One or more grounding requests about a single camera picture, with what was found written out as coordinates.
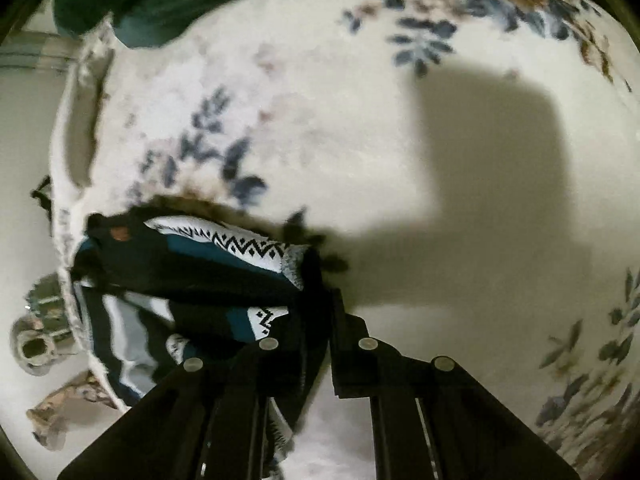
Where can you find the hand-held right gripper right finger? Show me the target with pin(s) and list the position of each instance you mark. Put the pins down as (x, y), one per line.
(350, 345)

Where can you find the dark green cloth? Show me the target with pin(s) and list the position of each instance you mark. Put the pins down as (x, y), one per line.
(150, 5)

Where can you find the grey shoe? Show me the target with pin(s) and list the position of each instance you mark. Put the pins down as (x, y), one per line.
(37, 335)

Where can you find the brown patterned shoe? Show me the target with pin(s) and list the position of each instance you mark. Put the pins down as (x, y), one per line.
(65, 405)

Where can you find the white floral blanket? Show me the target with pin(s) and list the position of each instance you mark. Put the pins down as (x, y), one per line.
(350, 160)

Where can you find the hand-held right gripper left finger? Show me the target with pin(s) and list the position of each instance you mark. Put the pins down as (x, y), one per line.
(280, 360)

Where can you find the dark patterned knit garment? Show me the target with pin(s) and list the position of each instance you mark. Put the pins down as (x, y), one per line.
(200, 275)

